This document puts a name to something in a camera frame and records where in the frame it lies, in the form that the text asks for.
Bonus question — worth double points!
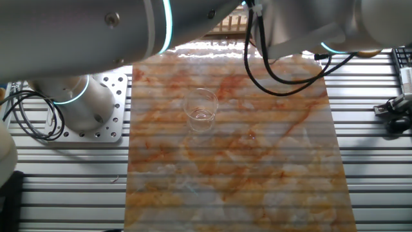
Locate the wooden test tube rack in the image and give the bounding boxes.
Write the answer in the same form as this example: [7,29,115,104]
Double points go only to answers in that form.
[205,5,258,39]

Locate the clear glass beaker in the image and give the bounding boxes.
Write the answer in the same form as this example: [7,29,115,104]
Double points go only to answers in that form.
[182,88,220,133]

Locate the orange marble pattern mat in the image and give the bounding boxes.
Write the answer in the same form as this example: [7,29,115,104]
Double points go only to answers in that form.
[124,38,357,232]

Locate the black keyboard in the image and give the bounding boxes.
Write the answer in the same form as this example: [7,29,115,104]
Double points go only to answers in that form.
[391,47,412,70]

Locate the robot cable bundle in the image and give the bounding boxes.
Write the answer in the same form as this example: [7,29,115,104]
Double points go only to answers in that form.
[243,0,357,97]

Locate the black looped cable bundle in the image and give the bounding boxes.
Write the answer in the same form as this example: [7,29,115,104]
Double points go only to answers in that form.
[1,90,66,142]

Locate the black camera clamp mount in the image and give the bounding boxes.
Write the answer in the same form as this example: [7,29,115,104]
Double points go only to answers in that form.
[373,93,412,133]

